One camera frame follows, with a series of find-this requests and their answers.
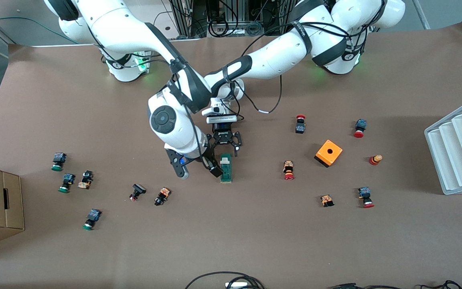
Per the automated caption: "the black cable with white tag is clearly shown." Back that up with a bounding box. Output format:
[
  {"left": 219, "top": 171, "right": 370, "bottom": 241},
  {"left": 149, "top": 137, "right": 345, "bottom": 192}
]
[{"left": 237, "top": 74, "right": 284, "bottom": 115}]

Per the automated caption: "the black selector switch orange block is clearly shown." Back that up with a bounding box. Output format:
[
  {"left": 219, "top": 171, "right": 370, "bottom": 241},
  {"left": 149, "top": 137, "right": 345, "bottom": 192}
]
[{"left": 154, "top": 187, "right": 171, "bottom": 207}]

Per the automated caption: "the black flat square button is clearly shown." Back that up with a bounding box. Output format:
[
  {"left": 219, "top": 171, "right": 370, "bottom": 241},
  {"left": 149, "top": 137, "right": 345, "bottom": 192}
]
[{"left": 129, "top": 183, "right": 147, "bottom": 202}]

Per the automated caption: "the black looped cable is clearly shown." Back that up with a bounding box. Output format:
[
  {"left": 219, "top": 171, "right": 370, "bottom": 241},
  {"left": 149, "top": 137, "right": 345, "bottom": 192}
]
[{"left": 185, "top": 271, "right": 265, "bottom": 289}]

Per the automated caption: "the beige black switch block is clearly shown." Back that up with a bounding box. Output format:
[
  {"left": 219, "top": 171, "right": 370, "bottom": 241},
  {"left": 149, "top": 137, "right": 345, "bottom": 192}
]
[{"left": 77, "top": 170, "right": 95, "bottom": 190}]

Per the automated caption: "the white slotted rack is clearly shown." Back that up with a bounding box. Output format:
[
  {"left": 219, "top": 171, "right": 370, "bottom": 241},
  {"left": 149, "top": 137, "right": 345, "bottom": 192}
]
[{"left": 424, "top": 96, "right": 462, "bottom": 195}]

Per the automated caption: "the green mushroom button blue block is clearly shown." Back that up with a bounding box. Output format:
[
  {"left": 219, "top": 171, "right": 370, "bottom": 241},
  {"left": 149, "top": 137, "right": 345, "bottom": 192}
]
[
  {"left": 58, "top": 173, "right": 76, "bottom": 194},
  {"left": 82, "top": 208, "right": 102, "bottom": 231},
  {"left": 51, "top": 152, "right": 67, "bottom": 172}
]

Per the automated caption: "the orange button box with hole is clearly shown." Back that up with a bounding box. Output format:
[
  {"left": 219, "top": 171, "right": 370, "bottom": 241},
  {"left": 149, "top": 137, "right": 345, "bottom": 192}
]
[{"left": 314, "top": 139, "right": 343, "bottom": 168}]

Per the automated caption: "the white panel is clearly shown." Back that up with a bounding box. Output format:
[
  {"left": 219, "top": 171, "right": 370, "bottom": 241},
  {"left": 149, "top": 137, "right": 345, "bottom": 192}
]
[{"left": 127, "top": 0, "right": 203, "bottom": 48}]

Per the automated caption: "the green load switch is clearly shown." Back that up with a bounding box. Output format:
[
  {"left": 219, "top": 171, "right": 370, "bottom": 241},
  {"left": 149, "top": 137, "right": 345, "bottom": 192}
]
[{"left": 220, "top": 153, "right": 233, "bottom": 184}]

